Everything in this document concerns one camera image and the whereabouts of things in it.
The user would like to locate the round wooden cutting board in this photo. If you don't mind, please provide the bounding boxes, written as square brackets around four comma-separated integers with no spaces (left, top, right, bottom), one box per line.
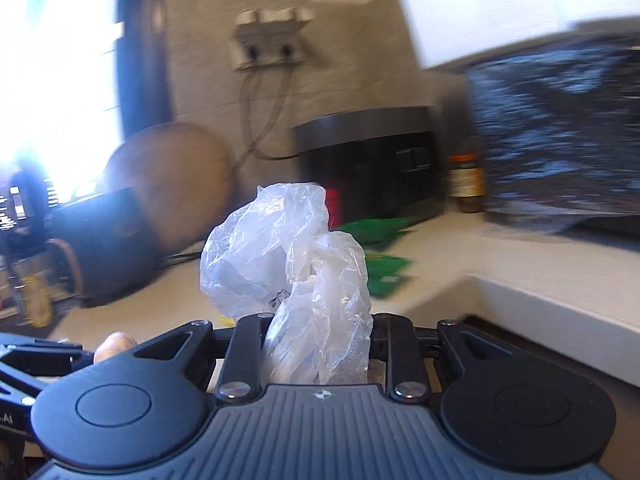
[105,122,236,256]

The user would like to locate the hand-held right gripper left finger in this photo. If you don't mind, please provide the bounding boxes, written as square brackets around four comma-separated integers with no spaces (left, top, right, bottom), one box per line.
[134,312,273,405]

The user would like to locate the person's left hand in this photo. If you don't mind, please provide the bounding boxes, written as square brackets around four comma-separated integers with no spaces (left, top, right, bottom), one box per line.
[93,331,138,365]

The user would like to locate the clear plastic bag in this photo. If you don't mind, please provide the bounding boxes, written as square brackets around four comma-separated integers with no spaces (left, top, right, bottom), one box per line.
[200,182,373,386]

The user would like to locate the black plastic-covered rack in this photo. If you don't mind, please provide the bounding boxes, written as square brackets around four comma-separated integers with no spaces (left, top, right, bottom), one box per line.
[465,42,640,236]

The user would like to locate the glass jar of sauce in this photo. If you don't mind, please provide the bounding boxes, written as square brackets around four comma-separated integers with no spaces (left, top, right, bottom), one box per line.
[446,152,487,213]

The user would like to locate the black power cable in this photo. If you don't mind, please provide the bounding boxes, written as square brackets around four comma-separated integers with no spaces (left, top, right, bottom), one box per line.
[227,47,296,176]
[242,47,301,161]

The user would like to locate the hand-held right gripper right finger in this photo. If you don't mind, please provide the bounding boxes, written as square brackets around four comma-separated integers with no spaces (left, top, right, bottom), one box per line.
[370,312,506,403]

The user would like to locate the green packet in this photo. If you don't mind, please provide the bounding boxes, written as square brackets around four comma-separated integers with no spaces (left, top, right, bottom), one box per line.
[365,255,413,298]
[345,217,413,248]

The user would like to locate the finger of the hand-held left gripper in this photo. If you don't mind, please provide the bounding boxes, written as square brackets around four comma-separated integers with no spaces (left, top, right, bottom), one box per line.
[0,331,96,407]

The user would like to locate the window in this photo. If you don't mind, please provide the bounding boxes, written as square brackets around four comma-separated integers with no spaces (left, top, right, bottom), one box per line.
[0,0,173,201]

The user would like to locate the black box-shaped appliance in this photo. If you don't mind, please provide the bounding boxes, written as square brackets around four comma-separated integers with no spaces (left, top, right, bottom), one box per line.
[292,106,446,228]

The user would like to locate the white wall socket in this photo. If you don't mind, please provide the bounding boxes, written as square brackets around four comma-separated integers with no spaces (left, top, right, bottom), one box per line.
[231,7,316,73]

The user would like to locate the dark blue rice cooker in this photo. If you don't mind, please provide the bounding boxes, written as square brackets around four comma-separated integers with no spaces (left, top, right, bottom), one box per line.
[47,187,166,308]

